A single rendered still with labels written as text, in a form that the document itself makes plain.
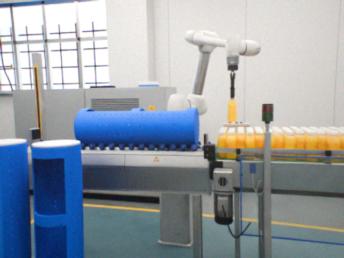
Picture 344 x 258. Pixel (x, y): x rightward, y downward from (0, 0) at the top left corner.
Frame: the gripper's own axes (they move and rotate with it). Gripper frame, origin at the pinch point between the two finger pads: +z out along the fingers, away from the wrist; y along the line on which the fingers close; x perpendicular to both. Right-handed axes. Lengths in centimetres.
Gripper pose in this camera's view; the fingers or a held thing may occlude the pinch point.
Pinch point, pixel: (232, 93)
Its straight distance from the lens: 245.2
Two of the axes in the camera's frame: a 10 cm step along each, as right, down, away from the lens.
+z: 0.2, 10.0, 1.0
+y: -2.1, 1.0, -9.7
